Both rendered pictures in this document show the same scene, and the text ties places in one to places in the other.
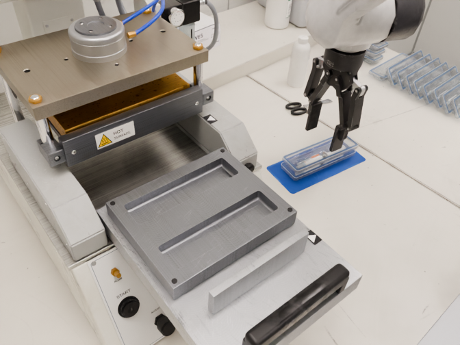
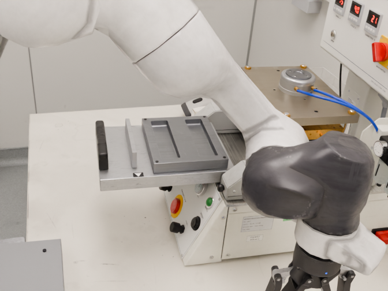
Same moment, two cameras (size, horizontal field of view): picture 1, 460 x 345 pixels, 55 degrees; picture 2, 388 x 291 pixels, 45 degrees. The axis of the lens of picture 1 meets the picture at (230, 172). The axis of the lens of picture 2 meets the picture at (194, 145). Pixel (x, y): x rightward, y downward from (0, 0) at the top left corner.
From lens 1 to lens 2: 115 cm
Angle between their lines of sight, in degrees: 85
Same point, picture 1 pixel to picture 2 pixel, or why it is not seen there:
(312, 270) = (119, 165)
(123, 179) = (243, 149)
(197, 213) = (179, 134)
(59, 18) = (354, 92)
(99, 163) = not seen: hidden behind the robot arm
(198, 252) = (158, 134)
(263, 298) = (119, 146)
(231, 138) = (237, 167)
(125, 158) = not seen: hidden behind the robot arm
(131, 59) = (279, 94)
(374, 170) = not seen: outside the picture
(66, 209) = (209, 107)
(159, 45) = (294, 105)
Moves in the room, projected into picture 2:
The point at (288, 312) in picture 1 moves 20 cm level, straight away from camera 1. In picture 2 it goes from (99, 130) to (157, 171)
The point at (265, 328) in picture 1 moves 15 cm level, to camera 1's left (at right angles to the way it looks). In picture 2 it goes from (99, 123) to (136, 100)
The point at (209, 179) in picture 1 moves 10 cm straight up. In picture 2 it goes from (207, 153) to (211, 114)
